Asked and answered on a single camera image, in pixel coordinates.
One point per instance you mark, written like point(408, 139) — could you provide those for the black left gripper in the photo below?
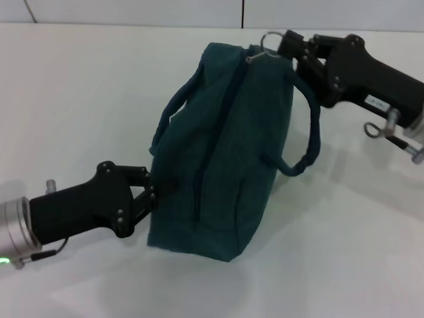
point(83, 205)

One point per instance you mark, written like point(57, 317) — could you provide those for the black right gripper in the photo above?
point(364, 79)

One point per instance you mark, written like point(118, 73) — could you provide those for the dark teal insulated bag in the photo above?
point(225, 149)

